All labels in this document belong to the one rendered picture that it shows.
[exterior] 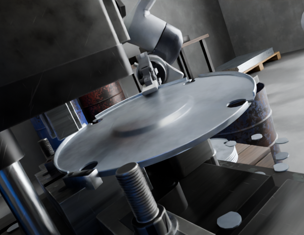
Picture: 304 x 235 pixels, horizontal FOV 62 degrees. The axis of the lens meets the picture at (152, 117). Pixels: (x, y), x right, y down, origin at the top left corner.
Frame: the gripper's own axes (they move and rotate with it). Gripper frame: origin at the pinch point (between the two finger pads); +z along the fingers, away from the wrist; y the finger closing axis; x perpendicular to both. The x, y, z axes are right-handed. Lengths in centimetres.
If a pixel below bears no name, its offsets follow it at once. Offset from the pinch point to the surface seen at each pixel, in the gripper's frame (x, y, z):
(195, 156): 4.0, -6.8, 17.8
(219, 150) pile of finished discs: 13, -46, -48
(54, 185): -11.3, -0.3, 25.3
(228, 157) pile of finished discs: 14, -44, -38
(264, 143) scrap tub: 40, -68, -78
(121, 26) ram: 1.3, 12.4, 17.9
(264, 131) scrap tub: 42, -62, -80
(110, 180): -4.6, -0.9, 27.0
